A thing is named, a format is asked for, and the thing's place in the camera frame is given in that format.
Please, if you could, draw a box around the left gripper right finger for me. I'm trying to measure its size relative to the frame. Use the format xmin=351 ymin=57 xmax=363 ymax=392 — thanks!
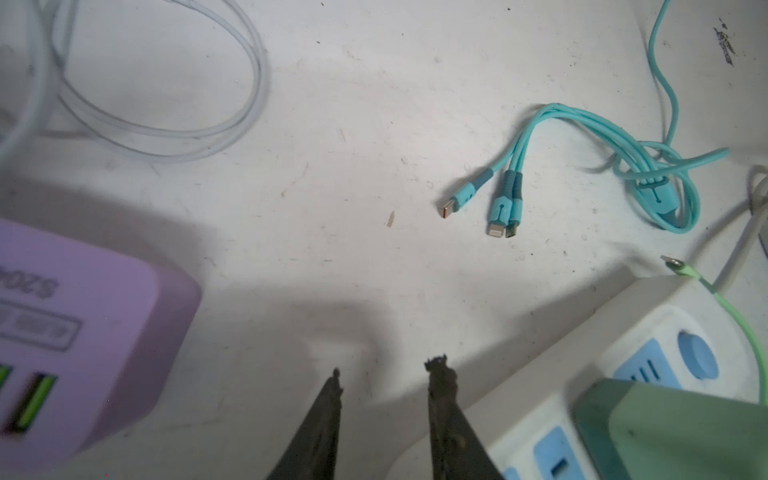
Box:
xmin=425 ymin=355 xmax=503 ymax=480

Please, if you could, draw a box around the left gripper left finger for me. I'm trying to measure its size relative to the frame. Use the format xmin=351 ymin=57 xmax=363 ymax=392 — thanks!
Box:
xmin=267 ymin=368 xmax=343 ymax=480

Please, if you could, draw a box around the light green charger adapter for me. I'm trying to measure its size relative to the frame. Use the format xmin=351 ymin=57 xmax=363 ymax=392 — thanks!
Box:
xmin=574 ymin=379 xmax=767 ymax=479

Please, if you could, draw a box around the white power strip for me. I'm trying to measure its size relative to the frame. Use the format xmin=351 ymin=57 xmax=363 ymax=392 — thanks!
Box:
xmin=389 ymin=269 xmax=767 ymax=479

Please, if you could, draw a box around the purple power strip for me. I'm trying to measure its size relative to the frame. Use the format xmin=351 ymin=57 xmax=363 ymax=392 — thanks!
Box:
xmin=1 ymin=220 xmax=201 ymax=475

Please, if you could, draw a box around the green teal cable tangle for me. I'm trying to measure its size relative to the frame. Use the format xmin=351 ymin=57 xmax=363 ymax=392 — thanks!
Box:
xmin=440 ymin=0 xmax=768 ymax=409

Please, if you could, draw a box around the white charger thin cable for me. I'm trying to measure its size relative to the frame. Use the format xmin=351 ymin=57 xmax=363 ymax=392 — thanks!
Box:
xmin=0 ymin=0 xmax=271 ymax=166

